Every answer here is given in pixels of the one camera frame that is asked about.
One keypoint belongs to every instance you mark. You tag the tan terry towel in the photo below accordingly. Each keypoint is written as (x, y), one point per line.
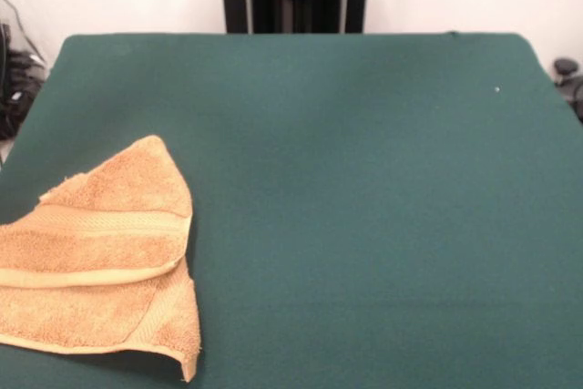
(114, 234)

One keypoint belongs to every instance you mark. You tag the dark green table cloth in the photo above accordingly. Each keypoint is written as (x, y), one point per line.
(364, 202)

